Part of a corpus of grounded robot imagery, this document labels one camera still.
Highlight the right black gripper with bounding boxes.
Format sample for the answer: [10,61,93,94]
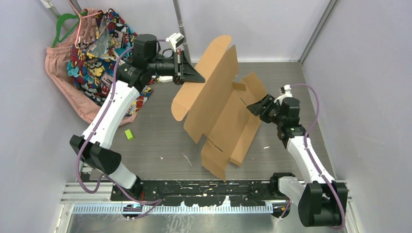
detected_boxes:
[246,94,285,126]

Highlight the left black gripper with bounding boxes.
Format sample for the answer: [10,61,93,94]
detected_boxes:
[148,49,205,85]

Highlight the brown cardboard box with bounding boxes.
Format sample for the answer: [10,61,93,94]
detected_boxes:
[171,35,267,181]

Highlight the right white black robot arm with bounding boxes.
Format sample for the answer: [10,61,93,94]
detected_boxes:
[247,94,348,230]

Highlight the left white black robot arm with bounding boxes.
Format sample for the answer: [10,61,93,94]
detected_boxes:
[70,33,206,200]

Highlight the white stand with pole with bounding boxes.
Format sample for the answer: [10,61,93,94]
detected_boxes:
[159,0,192,85]

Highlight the small green block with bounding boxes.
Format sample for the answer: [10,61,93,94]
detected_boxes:
[124,129,134,140]

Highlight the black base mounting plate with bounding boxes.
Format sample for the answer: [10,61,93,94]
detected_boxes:
[123,180,292,218]

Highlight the colourful comic print shorts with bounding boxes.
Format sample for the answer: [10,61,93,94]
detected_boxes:
[67,8,137,122]

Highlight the pink clothes hanger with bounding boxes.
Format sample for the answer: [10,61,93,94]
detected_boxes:
[68,0,103,47]

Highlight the pink shorts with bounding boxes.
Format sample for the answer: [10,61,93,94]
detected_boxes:
[44,8,137,126]

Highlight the green clothes hanger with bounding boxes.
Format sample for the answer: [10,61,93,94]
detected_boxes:
[51,13,80,48]

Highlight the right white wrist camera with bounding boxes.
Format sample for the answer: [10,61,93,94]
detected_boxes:
[274,84,292,105]

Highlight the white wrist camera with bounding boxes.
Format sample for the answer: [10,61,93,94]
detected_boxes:
[274,84,292,105]
[165,33,185,52]

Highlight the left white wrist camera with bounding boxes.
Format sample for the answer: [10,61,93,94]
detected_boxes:
[165,33,185,52]

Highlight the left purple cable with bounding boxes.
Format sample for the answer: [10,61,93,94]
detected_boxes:
[74,38,168,221]

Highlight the aluminium frame rail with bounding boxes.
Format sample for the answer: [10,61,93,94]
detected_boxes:
[51,128,361,233]

